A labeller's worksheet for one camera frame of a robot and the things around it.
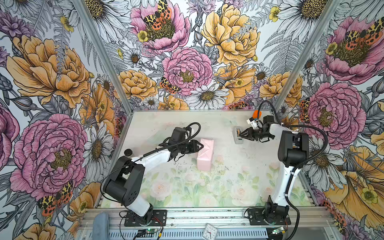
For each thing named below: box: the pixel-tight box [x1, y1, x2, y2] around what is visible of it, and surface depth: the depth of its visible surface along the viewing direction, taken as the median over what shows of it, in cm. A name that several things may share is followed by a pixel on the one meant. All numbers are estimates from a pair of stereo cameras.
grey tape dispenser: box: [232, 126, 244, 145], surface depth 105 cm
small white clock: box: [202, 223, 218, 240], surface depth 70 cm
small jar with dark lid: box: [124, 148, 133, 157], surface depth 89 cm
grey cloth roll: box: [92, 211, 110, 240], surface depth 71 cm
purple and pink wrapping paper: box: [197, 138, 215, 171], surface depth 86 cm
